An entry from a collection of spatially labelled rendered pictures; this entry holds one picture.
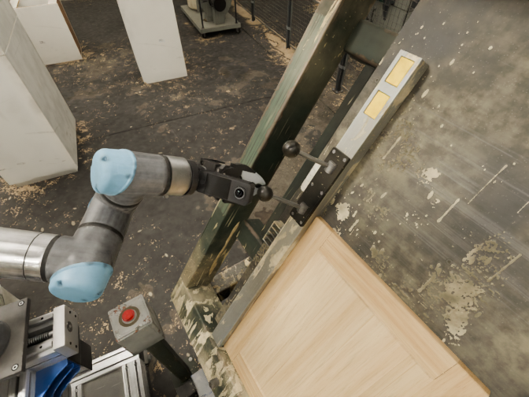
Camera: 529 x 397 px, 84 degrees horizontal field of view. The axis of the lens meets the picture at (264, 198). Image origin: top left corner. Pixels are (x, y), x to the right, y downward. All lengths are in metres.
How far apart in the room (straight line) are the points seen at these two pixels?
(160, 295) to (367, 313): 1.70
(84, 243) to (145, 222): 2.06
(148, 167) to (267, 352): 0.62
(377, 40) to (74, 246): 0.74
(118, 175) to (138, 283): 1.83
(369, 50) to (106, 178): 0.63
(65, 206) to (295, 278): 2.50
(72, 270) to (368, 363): 0.59
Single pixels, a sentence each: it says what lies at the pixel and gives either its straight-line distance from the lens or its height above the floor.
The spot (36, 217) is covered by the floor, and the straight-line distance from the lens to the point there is 3.08.
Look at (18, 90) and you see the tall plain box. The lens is 2.89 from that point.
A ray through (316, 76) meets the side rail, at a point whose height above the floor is 1.57.
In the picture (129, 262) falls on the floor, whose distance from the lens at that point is 2.42.
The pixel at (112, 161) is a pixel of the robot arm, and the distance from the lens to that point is 0.51.
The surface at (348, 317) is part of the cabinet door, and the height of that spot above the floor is 1.26.
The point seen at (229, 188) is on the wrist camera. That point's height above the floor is 1.52.
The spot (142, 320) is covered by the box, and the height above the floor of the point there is 0.93.
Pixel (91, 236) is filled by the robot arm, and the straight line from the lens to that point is 0.55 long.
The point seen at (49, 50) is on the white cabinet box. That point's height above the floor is 0.19.
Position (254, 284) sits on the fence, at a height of 1.14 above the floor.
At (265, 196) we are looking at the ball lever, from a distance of 0.65.
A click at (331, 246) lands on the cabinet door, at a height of 1.34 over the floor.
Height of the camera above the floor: 1.93
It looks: 49 degrees down
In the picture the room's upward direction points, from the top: straight up
